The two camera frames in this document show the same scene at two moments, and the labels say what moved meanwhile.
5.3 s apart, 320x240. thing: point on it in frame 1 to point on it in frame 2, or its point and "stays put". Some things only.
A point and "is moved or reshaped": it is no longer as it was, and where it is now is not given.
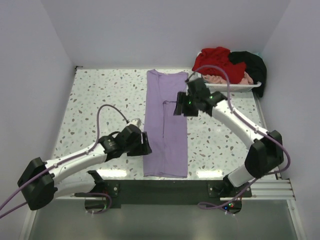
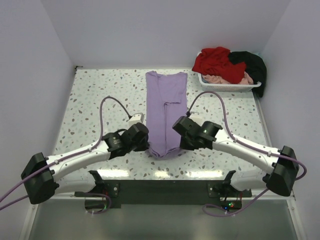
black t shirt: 255,65 stays put
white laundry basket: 221,87 stays put
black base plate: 132,193 stays put
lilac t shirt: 167,132 is moved or reshaped
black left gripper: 145,149 stays put
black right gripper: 182,97 to 184,145
